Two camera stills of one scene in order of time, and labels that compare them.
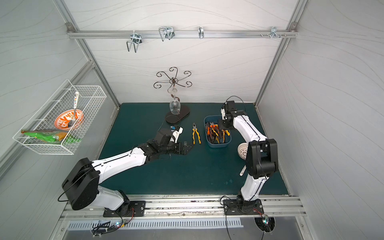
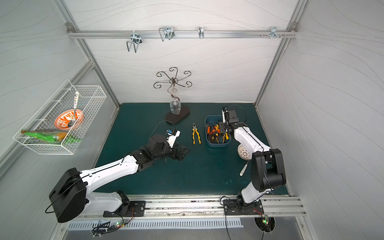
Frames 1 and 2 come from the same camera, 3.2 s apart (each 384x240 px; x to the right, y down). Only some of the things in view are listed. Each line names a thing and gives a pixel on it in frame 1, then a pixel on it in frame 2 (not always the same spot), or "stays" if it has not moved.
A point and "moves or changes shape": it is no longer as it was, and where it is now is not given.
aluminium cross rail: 125,34 stays
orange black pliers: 209,126 moves or changes shape
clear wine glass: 175,106 stays
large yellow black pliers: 194,130 stays
